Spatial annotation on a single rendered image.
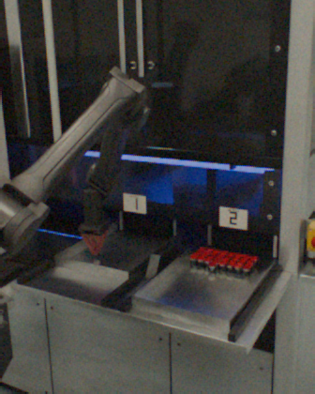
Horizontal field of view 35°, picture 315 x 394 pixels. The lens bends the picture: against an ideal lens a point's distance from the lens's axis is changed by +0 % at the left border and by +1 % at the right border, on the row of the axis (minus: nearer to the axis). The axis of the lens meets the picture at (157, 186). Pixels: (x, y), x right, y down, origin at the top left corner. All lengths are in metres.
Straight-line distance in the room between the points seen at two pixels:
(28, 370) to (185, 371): 0.77
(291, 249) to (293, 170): 0.23
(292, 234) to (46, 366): 1.22
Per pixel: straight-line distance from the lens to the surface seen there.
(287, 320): 1.57
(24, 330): 2.20
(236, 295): 1.35
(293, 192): 1.41
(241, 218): 1.47
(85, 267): 1.48
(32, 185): 0.87
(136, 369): 1.92
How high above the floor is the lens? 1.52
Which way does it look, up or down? 16 degrees down
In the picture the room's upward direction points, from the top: 1 degrees counter-clockwise
